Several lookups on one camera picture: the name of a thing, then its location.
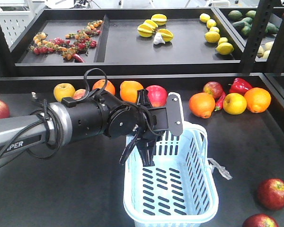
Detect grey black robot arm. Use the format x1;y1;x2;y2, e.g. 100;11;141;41
0;89;169;166

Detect white garlic bulb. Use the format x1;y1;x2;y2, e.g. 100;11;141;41
153;33;166;45

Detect yellow lemons row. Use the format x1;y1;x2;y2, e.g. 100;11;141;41
199;13;234;55

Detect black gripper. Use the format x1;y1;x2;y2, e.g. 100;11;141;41
130;89;166;167

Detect yellow apple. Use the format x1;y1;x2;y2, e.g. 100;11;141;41
223;93;247;115
53;83;75;102

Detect yellow starfruit pile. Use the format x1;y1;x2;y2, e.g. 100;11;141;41
137;14;174;43

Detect light blue plastic basket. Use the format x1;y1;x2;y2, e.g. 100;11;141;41
123;92;219;227

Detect black upper display tray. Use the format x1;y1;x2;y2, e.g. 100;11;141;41
9;7;284;76

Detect clear plastic tag strip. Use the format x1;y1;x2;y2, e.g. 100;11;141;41
207;157;232;180

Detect cherry tomato vines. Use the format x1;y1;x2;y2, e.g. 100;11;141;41
29;20;103;63

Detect green avocado pile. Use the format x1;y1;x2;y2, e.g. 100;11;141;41
227;10;279;37

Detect small pink apple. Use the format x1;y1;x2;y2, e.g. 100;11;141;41
72;89;86;100

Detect yellow apple right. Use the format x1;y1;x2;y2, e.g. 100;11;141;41
223;93;247;115

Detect orange far right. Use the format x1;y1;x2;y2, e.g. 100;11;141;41
244;87;271;113

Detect red green apple right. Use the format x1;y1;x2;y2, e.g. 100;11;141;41
203;81;223;99

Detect yellow apple back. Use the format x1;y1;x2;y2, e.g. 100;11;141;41
53;83;75;102

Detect red chili pepper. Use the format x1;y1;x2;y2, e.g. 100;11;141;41
214;91;226;112

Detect orange right group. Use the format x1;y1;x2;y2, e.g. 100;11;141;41
189;92;215;119

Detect red bell pepper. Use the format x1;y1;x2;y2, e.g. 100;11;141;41
229;78;253;95

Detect orange left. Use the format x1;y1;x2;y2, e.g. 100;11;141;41
92;79;115;95

